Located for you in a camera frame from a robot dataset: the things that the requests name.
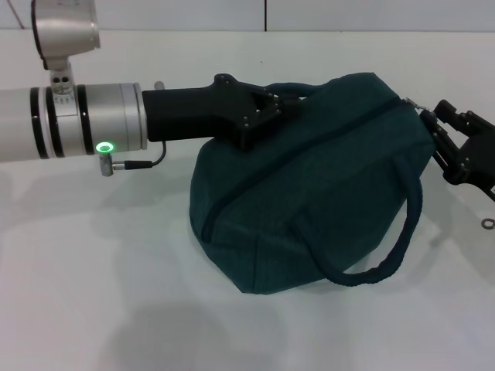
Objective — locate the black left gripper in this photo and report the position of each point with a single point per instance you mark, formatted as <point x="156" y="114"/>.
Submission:
<point x="185" y="114"/>

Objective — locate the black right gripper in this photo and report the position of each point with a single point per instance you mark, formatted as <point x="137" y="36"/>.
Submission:
<point x="479" y="162"/>

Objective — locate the dark teal fabric lunch bag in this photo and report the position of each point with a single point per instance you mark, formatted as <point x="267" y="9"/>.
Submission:
<point x="309" y="193"/>

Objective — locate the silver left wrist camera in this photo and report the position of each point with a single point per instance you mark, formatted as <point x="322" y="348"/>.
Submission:
<point x="65" y="23"/>

